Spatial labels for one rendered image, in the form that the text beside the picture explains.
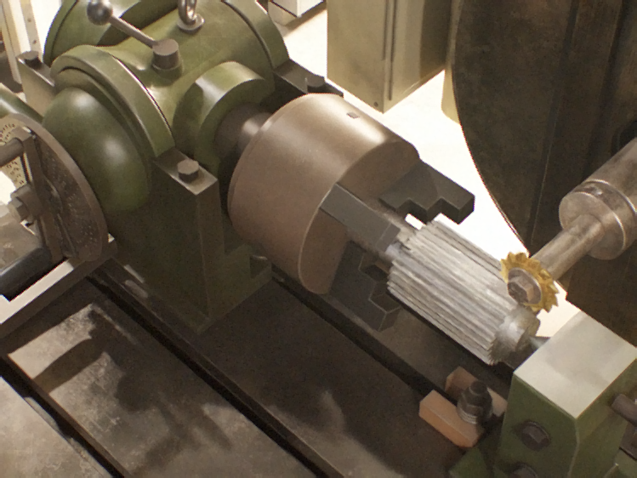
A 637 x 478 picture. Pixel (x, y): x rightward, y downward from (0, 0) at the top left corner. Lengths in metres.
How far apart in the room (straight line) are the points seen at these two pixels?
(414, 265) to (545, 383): 0.17
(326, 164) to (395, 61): 0.34
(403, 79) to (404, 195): 0.30
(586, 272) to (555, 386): 0.31
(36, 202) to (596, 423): 0.63
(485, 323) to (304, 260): 0.20
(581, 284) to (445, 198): 0.25
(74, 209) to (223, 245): 0.17
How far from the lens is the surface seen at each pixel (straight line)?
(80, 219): 1.33
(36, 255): 1.40
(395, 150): 1.24
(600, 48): 1.22
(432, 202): 1.26
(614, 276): 1.39
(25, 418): 1.39
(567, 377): 1.14
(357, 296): 1.27
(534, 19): 1.28
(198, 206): 1.28
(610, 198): 1.16
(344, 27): 1.52
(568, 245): 1.15
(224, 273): 1.39
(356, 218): 1.16
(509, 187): 1.44
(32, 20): 2.73
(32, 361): 1.44
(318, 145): 1.21
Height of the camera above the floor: 2.14
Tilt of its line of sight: 49 degrees down
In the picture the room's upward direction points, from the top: straight up
